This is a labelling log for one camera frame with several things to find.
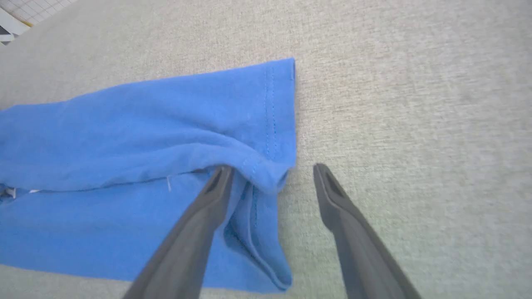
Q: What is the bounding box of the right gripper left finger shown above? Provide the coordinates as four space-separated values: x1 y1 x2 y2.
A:
122 165 235 299

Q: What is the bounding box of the grey fabric sofa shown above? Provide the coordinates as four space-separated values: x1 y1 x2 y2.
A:
0 0 532 299

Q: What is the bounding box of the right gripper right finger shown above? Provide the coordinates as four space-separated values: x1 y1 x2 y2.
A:
313 163 423 299

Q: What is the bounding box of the blue garment with striped trim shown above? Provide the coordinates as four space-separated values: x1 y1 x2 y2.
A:
0 57 298 294

